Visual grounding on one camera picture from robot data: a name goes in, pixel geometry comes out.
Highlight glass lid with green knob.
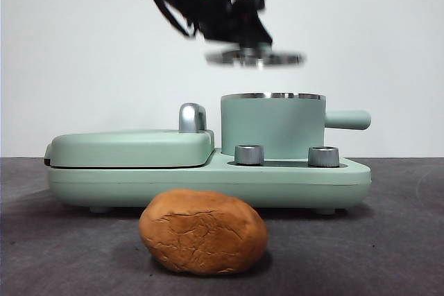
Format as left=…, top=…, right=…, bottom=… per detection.
left=203, top=45, right=308, bottom=69

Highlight silver control knob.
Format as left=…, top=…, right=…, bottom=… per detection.
left=307, top=146, right=340, bottom=168
left=234, top=144, right=265, bottom=166

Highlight mint green breakfast maker base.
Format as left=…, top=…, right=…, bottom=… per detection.
left=46, top=148, right=372, bottom=214

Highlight mint green griddle cover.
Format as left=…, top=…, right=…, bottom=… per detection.
left=44, top=129, right=216, bottom=168

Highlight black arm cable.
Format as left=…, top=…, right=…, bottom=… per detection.
left=151, top=0, right=196, bottom=40

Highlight mint green pot with handle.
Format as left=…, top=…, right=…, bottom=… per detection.
left=220, top=92, right=371, bottom=159

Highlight chrome cover handle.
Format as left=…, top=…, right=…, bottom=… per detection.
left=178, top=103, right=209, bottom=134

